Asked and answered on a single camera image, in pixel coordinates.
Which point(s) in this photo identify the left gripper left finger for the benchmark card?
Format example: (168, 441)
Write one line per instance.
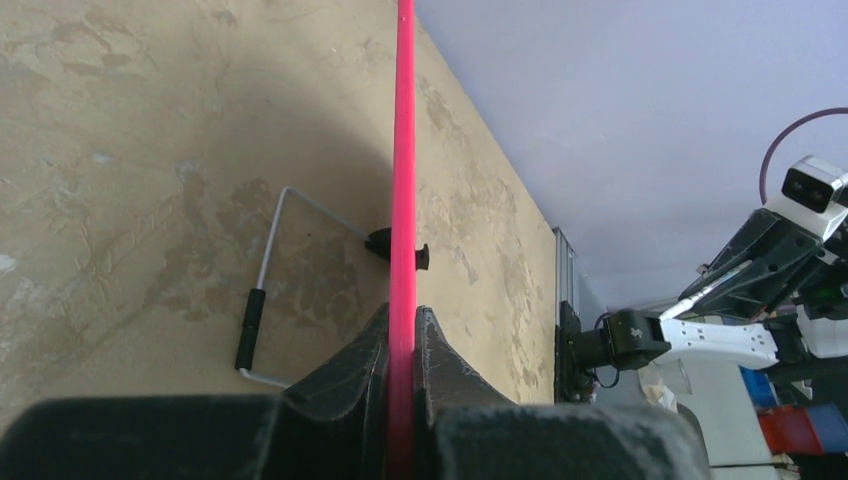
(328, 425)

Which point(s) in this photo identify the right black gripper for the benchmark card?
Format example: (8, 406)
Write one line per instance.
(778, 269)

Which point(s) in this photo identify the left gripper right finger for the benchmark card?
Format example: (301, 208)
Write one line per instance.
(466, 429)

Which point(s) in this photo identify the pink framed whiteboard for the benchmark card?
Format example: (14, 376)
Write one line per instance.
(400, 431)

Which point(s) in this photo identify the whiteboard marker pen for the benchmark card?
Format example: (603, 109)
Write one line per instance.
(687, 303)

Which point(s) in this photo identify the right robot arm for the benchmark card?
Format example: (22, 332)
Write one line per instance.
(631, 339)

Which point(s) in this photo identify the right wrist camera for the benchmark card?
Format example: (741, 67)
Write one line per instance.
(820, 188)

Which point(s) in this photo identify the aluminium frame rail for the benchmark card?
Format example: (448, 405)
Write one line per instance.
(567, 319)

